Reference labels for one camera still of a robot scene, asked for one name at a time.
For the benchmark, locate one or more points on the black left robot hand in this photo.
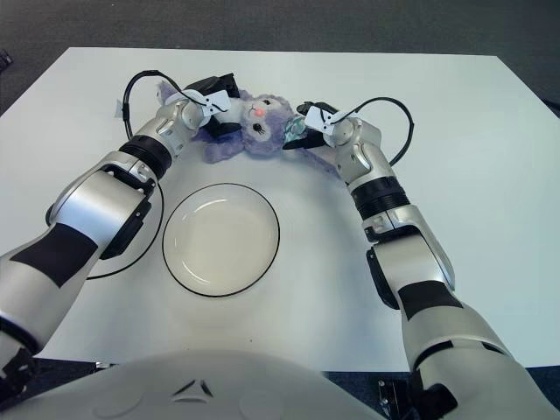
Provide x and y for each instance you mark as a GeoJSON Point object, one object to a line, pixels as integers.
{"type": "Point", "coordinates": [214, 85]}

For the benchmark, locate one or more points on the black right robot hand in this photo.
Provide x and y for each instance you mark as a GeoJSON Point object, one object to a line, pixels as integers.
{"type": "Point", "coordinates": [315, 106]}

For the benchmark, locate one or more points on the purple plush bunny doll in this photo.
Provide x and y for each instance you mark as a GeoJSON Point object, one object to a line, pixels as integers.
{"type": "Point", "coordinates": [262, 131]}

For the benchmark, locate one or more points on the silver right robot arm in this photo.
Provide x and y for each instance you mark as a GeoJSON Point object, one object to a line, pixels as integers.
{"type": "Point", "coordinates": [394, 227]}

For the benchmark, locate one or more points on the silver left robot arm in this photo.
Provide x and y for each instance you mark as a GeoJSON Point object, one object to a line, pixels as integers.
{"type": "Point", "coordinates": [109, 205]}

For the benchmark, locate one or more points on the white plate with black rim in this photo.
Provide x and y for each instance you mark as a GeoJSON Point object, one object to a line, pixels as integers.
{"type": "Point", "coordinates": [221, 245]}

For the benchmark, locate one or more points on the grey robot torso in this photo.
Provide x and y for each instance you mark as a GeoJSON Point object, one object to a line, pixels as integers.
{"type": "Point", "coordinates": [197, 394]}

